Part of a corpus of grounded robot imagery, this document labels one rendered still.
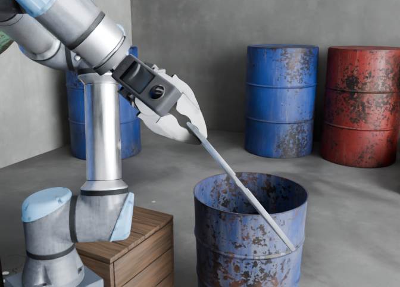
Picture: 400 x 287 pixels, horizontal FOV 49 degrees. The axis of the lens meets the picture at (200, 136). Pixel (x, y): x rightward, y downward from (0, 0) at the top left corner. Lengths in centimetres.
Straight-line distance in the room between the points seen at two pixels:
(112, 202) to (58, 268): 21
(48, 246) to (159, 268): 72
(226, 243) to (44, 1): 109
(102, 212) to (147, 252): 61
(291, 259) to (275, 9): 294
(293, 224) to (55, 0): 114
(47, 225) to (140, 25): 386
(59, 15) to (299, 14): 359
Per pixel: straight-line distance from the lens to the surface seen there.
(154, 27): 473
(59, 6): 65
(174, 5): 461
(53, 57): 111
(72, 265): 118
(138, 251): 162
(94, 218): 109
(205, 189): 178
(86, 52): 67
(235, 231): 150
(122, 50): 67
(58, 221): 111
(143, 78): 65
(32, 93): 383
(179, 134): 73
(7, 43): 179
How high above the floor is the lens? 109
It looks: 15 degrees down
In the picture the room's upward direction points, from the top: straight up
